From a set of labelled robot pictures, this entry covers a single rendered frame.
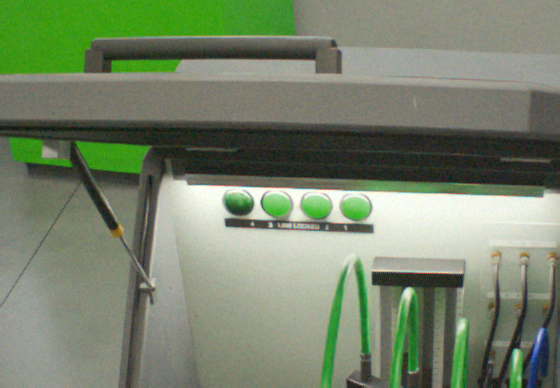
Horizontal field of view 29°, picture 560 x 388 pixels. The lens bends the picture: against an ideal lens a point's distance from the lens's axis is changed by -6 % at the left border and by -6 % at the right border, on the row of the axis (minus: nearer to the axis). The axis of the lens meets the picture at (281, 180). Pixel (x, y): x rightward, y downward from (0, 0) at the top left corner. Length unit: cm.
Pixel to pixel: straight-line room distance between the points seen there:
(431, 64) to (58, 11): 266
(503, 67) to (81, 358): 221
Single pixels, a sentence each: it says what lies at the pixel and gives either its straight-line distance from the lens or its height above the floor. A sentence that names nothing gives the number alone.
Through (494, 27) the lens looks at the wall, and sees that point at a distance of 549.
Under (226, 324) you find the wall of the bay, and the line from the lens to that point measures 189.
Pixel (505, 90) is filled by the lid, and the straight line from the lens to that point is 72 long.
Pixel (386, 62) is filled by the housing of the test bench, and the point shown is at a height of 150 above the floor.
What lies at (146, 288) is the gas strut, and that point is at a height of 131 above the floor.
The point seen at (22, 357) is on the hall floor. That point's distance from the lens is 378.
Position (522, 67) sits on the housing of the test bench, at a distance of 186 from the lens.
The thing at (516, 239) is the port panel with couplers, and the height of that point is 133.
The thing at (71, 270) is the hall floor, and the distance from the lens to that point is 416.
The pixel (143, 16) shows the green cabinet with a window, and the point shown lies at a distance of 418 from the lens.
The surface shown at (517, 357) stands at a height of 132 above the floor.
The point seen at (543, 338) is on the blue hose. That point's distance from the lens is 170.
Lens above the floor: 228
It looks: 30 degrees down
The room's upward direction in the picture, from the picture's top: 5 degrees counter-clockwise
